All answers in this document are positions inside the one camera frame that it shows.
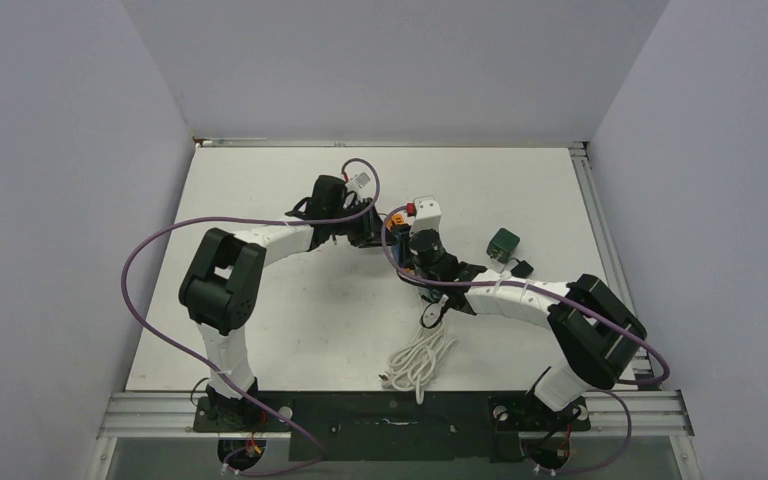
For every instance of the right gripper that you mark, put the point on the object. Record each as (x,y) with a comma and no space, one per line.
(413,263)

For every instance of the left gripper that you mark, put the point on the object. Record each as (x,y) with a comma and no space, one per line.
(368,235)

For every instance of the blue plug adapter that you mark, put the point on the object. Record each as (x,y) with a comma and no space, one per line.
(400,253)

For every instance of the teal power strip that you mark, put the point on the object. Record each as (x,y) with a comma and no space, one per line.
(431,296)

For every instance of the green cube plug adapter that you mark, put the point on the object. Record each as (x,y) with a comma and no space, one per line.
(502,246)

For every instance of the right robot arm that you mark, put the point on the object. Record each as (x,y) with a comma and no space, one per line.
(597,333)

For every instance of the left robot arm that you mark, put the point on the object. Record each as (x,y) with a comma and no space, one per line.
(220,288)

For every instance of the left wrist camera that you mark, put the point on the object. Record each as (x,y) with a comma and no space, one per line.
(358,184)

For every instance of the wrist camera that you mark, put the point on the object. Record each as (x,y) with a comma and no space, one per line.
(358,184)
(427,214)

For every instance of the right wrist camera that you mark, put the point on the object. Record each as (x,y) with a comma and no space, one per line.
(427,214)

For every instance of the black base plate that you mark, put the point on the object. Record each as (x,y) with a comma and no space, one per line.
(501,426)

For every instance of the aluminium right rail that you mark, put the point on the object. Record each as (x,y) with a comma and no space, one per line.
(609,256)

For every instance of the aluminium rail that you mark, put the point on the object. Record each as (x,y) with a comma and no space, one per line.
(153,415)
(609,256)

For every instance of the aluminium front rail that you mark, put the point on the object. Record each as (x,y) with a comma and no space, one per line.
(153,415)

